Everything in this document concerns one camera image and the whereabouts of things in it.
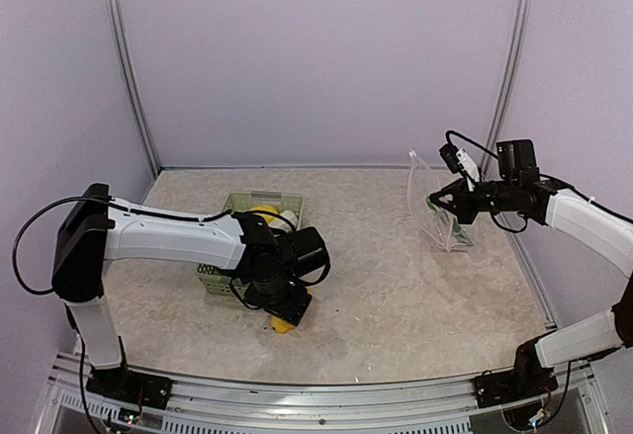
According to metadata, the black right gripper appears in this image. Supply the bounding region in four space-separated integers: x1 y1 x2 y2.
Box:
431 175 519 223

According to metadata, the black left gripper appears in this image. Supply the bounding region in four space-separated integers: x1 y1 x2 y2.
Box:
244 274 314 327

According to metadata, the green cucumber toy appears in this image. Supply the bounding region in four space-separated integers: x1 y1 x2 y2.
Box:
425 197 474 252

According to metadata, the clear zip top bag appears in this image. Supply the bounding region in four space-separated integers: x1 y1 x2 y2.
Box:
407 149 475 253

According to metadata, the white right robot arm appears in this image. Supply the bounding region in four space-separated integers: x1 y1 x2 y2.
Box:
429 139 632 398

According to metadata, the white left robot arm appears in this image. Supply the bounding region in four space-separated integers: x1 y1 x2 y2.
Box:
51 184 331 399

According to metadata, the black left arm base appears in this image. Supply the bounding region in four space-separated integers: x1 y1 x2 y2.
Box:
86 360 173 410

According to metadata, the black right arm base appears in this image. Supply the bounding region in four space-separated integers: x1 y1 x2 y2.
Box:
472 340 559 408

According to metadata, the green bok choy toy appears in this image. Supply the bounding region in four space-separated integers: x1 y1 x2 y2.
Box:
268 210 299 232

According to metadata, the yellow lemon toy back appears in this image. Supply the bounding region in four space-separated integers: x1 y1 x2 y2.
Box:
247 204 279 223

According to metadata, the beige perforated plastic basket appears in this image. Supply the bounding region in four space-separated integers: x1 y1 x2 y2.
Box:
196 191 304 308

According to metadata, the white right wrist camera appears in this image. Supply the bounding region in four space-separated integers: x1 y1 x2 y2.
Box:
439 143 481 183

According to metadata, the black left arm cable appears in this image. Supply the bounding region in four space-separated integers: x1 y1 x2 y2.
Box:
12 196 113 297

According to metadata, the front aluminium rail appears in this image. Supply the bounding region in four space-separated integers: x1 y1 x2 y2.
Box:
34 349 607 434

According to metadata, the right aluminium frame post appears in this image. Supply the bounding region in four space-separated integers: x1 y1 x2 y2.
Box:
486 0 532 151

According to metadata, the aluminium frame post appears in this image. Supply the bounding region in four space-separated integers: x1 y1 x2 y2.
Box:
486 0 532 151
105 0 162 178

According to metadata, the left aluminium frame post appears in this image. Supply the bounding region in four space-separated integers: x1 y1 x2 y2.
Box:
105 0 162 178

